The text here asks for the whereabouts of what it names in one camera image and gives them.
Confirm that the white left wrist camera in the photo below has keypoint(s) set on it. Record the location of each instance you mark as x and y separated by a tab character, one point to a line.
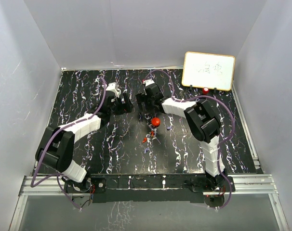
113	87

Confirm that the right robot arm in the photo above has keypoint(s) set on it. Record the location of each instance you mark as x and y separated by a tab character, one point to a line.
204	124

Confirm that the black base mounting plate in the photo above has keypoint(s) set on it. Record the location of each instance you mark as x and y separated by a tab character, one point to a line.
151	187

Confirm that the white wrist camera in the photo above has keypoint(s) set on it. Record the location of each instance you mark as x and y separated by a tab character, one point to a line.
113	87
148	82

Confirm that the aluminium frame rail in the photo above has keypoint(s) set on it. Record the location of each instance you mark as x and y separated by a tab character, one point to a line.
156	206

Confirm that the yellow framed whiteboard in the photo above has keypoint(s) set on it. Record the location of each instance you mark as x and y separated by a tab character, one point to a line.
213	71

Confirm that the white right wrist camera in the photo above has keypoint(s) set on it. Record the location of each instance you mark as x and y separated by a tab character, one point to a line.
148	82

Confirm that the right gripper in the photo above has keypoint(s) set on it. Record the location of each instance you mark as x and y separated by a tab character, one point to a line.
142	98

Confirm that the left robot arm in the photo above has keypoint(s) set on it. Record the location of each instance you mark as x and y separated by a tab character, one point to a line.
57	144

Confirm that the orange earbud charging case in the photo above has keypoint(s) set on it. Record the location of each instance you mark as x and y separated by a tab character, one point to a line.
155	122

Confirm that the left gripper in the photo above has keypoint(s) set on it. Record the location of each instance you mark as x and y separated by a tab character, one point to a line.
127	107

